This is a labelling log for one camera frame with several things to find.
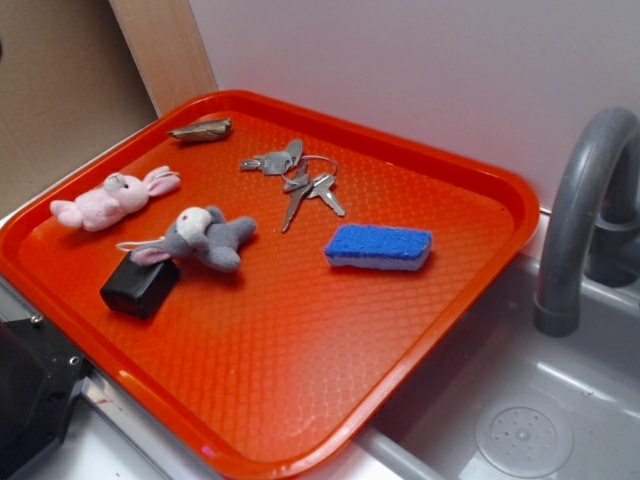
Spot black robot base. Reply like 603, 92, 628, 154
1, 315, 89, 479

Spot blue sponge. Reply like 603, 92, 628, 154
324, 224, 433, 271

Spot orange plastic tray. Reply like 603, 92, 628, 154
1, 91, 539, 479

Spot silver key bunch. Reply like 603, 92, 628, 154
239, 139, 346, 233

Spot grey plush elephant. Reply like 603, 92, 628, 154
116, 206, 257, 273

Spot black rectangular box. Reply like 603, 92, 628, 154
100, 253, 180, 319

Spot pink plush bunny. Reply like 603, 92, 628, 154
49, 166, 181, 232

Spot grey plastic sink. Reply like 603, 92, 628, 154
352, 252, 640, 480

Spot wooden board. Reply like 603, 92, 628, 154
110, 0, 218, 116

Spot grey plastic faucet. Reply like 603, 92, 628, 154
534, 107, 639, 337

